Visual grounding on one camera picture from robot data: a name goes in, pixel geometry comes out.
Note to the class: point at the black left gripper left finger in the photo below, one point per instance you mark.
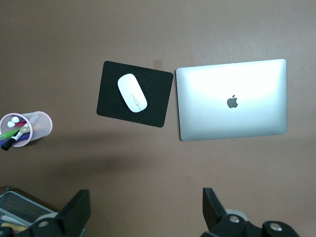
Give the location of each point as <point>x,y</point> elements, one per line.
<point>71,214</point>

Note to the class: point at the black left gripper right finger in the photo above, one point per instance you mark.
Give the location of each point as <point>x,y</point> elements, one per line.
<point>222,222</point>

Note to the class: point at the silver laptop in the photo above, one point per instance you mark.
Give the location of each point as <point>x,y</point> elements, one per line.
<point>232,118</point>

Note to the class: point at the pale yellow marker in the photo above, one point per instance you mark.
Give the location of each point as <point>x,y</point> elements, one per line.
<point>12,226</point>

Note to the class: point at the black capped marker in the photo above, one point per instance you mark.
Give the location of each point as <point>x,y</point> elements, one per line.
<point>10,142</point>

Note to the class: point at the red marker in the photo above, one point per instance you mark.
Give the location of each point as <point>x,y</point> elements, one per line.
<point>22,123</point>

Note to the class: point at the white capped marker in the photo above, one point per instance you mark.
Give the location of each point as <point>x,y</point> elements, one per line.
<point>13,121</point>

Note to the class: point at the black mesh desk tray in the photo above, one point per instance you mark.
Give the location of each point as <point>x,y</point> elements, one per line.
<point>24,205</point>

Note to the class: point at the pink mesh pen cup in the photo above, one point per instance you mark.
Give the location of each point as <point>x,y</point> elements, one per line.
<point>43,123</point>

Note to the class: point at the light green highlighter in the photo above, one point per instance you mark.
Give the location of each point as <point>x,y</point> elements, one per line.
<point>11,134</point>

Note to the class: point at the white computer mouse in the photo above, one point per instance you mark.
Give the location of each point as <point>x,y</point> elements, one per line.
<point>132,93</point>

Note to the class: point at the black mouse pad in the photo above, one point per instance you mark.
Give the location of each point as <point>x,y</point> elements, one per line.
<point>158,98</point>

